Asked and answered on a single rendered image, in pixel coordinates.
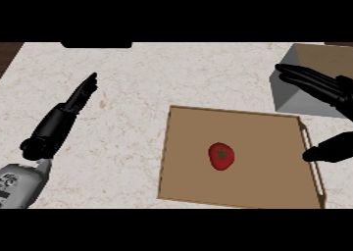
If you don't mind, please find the brown wooden tray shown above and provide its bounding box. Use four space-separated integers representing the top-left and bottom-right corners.
156 104 326 210

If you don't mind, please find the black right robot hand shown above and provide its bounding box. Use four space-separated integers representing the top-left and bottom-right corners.
273 63 353 164

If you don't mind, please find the grey cardboard box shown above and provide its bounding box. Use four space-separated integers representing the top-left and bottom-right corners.
268 42 353 120

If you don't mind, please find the red tomato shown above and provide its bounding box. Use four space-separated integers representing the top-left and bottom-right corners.
206 141 236 172

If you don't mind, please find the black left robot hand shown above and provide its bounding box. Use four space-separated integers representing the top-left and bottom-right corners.
18 72 100 162

